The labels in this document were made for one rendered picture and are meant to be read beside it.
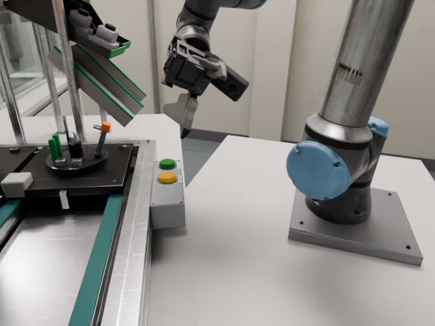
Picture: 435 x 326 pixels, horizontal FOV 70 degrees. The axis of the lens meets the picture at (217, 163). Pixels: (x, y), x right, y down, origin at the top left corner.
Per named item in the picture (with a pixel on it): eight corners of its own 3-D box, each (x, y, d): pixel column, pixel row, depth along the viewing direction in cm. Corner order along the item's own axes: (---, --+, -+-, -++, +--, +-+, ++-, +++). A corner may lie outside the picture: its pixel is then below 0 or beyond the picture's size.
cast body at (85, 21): (90, 39, 92) (98, 15, 89) (85, 41, 88) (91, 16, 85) (63, 25, 91) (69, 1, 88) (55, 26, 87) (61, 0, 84)
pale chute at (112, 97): (136, 114, 107) (144, 106, 105) (124, 128, 95) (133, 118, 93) (67, 52, 98) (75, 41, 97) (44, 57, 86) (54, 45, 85)
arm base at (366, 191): (371, 200, 80) (382, 165, 76) (366, 233, 68) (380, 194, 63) (312, 183, 86) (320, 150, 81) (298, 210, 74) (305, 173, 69)
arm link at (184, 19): (183, -5, 73) (172, 28, 78) (182, 14, 65) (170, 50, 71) (214, 8, 75) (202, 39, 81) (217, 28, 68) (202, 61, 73)
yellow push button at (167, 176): (176, 178, 75) (175, 170, 74) (176, 186, 71) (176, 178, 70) (158, 178, 74) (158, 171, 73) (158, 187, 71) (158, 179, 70)
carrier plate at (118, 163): (134, 149, 90) (133, 142, 89) (123, 193, 68) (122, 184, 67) (44, 152, 86) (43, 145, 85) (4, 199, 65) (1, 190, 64)
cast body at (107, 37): (116, 54, 92) (124, 30, 89) (111, 55, 88) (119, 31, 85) (89, 40, 91) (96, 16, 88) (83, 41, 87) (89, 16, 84)
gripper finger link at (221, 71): (197, 65, 47) (181, 67, 56) (230, 81, 50) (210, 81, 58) (204, 44, 47) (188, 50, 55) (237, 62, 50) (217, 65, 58)
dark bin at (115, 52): (123, 53, 97) (131, 30, 94) (109, 59, 86) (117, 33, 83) (34, 9, 93) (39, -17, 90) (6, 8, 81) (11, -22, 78)
